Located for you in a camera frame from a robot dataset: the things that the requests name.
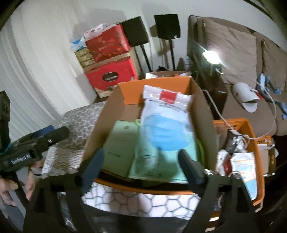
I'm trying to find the blue face mask bag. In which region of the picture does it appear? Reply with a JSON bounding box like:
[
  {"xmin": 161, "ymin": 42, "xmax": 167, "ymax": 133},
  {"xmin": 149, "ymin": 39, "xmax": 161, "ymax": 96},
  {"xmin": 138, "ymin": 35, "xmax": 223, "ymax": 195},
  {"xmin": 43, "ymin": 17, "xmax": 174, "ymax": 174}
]
[{"xmin": 129, "ymin": 85, "xmax": 197, "ymax": 184}]

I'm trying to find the person's left hand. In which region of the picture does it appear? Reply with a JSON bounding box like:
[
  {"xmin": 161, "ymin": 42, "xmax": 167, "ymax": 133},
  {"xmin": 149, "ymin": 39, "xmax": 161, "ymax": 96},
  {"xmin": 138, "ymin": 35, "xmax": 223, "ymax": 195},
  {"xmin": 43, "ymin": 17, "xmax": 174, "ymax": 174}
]
[{"xmin": 1, "ymin": 160, "xmax": 44, "ymax": 207}]

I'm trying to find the white crumpled packet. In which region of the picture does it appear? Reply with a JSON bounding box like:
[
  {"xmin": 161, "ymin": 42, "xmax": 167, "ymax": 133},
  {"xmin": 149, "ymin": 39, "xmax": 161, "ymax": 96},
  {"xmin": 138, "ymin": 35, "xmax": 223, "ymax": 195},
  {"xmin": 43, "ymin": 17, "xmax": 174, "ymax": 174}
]
[{"xmin": 216, "ymin": 149, "xmax": 232, "ymax": 176}]

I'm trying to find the blue white mask package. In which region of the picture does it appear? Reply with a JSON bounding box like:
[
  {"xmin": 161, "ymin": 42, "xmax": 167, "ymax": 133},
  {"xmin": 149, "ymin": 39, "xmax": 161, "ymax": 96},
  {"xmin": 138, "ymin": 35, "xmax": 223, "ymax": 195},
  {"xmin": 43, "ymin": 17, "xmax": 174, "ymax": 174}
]
[{"xmin": 230, "ymin": 152, "xmax": 257, "ymax": 201}]

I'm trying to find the black foil packet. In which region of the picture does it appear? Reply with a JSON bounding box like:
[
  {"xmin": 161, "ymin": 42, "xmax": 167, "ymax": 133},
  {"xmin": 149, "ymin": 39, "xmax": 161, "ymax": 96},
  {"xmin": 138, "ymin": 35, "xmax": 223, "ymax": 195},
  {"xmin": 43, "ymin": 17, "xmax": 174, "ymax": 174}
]
[{"xmin": 224, "ymin": 130, "xmax": 247, "ymax": 156}]

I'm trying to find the small orange cardboard box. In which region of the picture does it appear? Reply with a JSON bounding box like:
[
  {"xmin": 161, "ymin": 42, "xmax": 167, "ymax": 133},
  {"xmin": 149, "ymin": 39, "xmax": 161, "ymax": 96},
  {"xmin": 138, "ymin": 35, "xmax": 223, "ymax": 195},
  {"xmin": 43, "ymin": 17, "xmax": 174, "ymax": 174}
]
[{"xmin": 257, "ymin": 135, "xmax": 279, "ymax": 177}]

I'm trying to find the patterned white blanket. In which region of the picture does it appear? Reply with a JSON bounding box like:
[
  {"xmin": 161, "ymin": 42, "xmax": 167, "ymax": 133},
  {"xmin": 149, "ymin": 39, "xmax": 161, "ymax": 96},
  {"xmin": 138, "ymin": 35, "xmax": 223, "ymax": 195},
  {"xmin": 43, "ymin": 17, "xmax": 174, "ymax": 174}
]
[{"xmin": 42, "ymin": 102, "xmax": 200, "ymax": 219}]

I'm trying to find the orange plastic basket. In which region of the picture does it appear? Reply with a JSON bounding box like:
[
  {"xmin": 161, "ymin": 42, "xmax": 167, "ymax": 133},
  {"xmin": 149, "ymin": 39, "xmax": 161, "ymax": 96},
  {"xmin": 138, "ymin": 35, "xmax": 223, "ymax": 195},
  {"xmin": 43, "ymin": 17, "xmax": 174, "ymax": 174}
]
[{"xmin": 227, "ymin": 118, "xmax": 265, "ymax": 212}]

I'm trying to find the green tissue pack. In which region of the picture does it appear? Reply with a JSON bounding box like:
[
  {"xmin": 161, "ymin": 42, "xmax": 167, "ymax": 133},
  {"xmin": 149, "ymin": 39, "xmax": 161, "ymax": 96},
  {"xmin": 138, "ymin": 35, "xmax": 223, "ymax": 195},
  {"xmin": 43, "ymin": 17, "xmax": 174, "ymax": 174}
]
[{"xmin": 102, "ymin": 120, "xmax": 139, "ymax": 178}]

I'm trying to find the grey curved device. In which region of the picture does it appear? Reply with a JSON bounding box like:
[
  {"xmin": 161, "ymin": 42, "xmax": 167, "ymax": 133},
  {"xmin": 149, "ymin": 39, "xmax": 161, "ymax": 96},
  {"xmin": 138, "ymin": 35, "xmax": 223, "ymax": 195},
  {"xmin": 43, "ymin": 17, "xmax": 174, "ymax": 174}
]
[{"xmin": 232, "ymin": 82, "xmax": 260, "ymax": 113}]

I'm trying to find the dark wooden side table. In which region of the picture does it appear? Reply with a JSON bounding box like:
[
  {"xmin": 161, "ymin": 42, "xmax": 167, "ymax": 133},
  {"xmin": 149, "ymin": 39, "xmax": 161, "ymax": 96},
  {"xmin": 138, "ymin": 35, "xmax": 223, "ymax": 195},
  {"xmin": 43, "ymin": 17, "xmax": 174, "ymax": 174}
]
[{"xmin": 192, "ymin": 67, "xmax": 228, "ymax": 114}]

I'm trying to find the blue handheld tool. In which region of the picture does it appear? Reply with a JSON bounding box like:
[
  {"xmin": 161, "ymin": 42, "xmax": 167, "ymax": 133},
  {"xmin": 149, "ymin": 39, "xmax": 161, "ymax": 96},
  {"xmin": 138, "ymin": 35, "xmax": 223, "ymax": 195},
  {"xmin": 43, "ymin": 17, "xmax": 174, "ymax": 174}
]
[{"xmin": 256, "ymin": 73, "xmax": 286, "ymax": 120}]

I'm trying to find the brown sofa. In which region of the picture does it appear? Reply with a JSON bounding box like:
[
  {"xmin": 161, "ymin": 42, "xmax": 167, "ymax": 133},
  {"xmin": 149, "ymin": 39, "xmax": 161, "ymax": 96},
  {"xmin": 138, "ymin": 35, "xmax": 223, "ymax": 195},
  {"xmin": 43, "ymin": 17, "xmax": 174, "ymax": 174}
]
[{"xmin": 187, "ymin": 16, "xmax": 286, "ymax": 137}]

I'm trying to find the black power station lamp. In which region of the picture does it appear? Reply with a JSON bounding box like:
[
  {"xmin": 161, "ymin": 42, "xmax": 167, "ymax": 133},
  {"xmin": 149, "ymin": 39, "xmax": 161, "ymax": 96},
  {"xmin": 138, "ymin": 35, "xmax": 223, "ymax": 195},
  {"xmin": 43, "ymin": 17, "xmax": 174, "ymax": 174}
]
[{"xmin": 194, "ymin": 42, "xmax": 222, "ymax": 77}]

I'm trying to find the upper red gift box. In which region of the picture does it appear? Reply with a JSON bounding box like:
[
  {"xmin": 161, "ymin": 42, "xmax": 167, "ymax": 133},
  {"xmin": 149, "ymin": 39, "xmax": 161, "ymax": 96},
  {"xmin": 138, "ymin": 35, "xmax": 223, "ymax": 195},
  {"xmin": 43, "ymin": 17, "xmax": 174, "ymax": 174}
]
[{"xmin": 86, "ymin": 23, "xmax": 131, "ymax": 63}]

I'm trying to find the black speaker left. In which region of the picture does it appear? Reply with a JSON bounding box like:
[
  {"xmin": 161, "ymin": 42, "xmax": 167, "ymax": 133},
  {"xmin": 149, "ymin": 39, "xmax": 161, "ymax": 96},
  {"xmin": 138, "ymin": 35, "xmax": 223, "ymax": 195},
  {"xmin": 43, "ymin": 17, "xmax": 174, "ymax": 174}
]
[{"xmin": 121, "ymin": 16, "xmax": 149, "ymax": 47}]

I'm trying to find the black speaker on stand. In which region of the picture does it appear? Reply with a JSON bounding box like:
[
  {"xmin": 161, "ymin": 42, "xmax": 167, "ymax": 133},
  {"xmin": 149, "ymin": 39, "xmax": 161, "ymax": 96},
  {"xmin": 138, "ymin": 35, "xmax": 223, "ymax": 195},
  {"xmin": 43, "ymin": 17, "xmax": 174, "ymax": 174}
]
[{"xmin": 154, "ymin": 14, "xmax": 181, "ymax": 40}]

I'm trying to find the white charging cable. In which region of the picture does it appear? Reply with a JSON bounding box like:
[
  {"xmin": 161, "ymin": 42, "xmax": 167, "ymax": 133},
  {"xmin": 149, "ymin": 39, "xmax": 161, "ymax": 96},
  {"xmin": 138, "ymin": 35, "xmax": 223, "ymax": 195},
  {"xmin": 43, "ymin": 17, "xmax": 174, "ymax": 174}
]
[{"xmin": 202, "ymin": 70, "xmax": 278, "ymax": 140}]

